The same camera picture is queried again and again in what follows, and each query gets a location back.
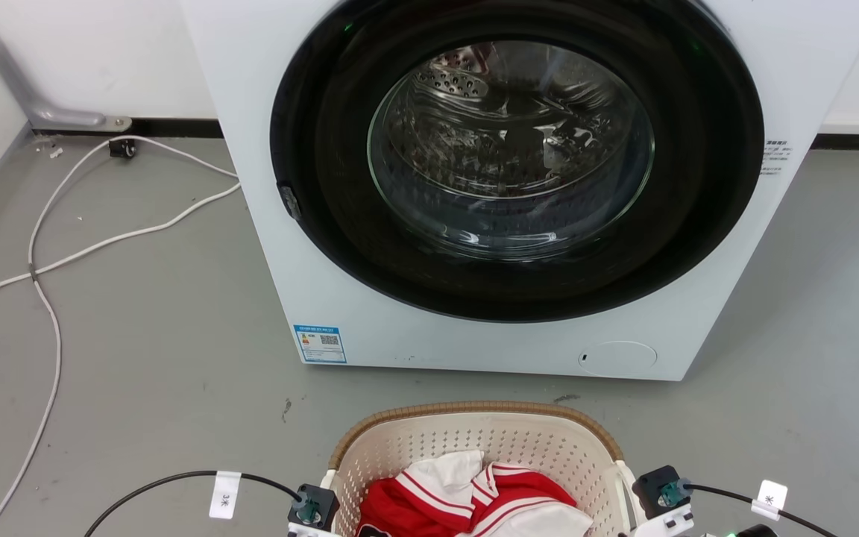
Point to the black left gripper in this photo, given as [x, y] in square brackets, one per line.
[315, 506]

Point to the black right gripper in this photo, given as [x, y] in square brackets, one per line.
[655, 488]

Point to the cream perforated laundry basket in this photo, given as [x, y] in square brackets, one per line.
[474, 432]

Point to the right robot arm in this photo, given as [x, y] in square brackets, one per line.
[754, 532]

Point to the round white filter cover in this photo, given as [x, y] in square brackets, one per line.
[617, 358]

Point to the red white striped garment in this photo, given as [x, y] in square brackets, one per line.
[519, 488]

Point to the blue energy label sticker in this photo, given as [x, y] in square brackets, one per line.
[320, 344]

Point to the white front-load washing machine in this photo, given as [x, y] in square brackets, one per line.
[265, 224]

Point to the small printed text sticker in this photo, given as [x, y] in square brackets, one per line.
[773, 156]

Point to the round black washer door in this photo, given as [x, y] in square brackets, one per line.
[325, 134]

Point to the stainless steel washer drum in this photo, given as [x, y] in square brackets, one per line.
[504, 142]

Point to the small black floor plug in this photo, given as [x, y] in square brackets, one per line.
[122, 148]

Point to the grey metal pipe bracket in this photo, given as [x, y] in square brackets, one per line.
[16, 78]

